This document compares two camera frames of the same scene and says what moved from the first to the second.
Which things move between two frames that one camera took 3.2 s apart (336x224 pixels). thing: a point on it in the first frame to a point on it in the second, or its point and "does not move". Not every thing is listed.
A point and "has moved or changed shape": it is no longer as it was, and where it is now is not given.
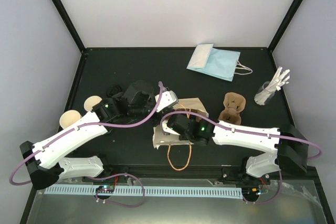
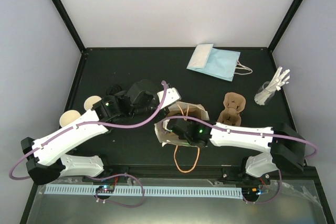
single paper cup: x=90 y=102 does not move
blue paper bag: x=219 y=62 does not move
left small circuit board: x=105 y=189 does not move
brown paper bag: x=193 y=105 has moved or changed shape
